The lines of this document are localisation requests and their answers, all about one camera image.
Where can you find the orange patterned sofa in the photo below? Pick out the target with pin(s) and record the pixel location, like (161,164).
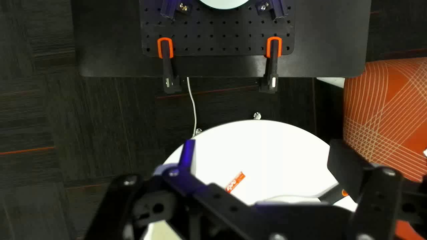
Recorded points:
(386,115)

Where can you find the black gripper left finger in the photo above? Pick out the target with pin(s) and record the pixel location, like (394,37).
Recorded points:
(198,211)

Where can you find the red marker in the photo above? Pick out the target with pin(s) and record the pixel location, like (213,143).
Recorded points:
(236,181)

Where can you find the round white table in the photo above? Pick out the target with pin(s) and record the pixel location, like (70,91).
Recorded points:
(282,163)

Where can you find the black perforated mounting board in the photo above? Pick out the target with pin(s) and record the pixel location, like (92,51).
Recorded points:
(321,37)

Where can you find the orange black clamp right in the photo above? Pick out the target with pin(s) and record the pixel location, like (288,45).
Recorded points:
(274,51)

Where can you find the orange black clamp left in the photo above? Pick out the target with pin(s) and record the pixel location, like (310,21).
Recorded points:
(172,81)

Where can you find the orange black clamp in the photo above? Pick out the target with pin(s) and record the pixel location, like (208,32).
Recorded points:
(172,81)
(274,51)

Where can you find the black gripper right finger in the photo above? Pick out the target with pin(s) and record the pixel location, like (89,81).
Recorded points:
(376,189)

